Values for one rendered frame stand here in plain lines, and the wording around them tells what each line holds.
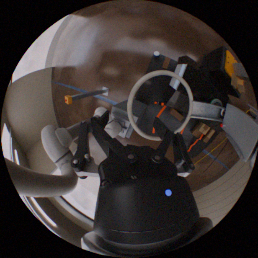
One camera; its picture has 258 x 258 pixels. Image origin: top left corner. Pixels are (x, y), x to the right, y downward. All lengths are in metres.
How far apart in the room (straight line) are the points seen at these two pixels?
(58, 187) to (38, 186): 0.06
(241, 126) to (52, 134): 1.08
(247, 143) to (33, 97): 6.90
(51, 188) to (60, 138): 0.31
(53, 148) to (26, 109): 6.03
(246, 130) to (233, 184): 4.97
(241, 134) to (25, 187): 0.83
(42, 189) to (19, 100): 6.16
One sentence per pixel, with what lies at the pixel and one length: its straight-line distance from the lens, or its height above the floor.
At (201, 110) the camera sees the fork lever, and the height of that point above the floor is 1.06.
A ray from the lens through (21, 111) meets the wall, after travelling 6.45.
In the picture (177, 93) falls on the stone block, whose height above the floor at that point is 0.78.
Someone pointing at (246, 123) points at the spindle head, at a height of 1.38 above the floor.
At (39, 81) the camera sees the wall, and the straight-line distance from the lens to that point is 6.19.
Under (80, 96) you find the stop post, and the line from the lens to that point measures 1.53.
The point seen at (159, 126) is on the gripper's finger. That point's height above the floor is 1.49.
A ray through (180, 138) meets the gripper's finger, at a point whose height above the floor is 1.54.
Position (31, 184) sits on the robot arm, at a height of 1.74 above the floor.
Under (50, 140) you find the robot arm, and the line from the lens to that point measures 0.46.
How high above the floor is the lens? 1.66
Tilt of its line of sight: 53 degrees down
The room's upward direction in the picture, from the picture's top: 144 degrees counter-clockwise
